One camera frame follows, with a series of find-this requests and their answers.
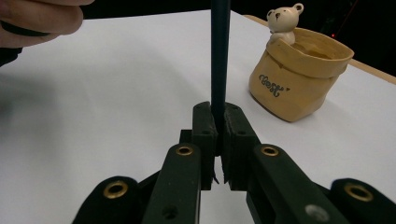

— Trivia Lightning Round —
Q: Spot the white board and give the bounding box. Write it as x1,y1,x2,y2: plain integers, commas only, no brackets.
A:
0,8,396,224

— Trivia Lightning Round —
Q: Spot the beige bear pot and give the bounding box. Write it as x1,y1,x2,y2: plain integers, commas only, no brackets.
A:
247,2,355,123

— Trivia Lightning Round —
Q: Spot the large black silver makeup brush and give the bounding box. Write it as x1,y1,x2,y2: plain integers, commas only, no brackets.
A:
210,0,232,157

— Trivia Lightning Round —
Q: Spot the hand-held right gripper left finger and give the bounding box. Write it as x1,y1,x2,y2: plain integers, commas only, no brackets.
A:
179,101,219,191

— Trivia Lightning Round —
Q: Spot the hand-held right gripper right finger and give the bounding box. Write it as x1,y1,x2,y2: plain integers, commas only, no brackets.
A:
221,102,262,191

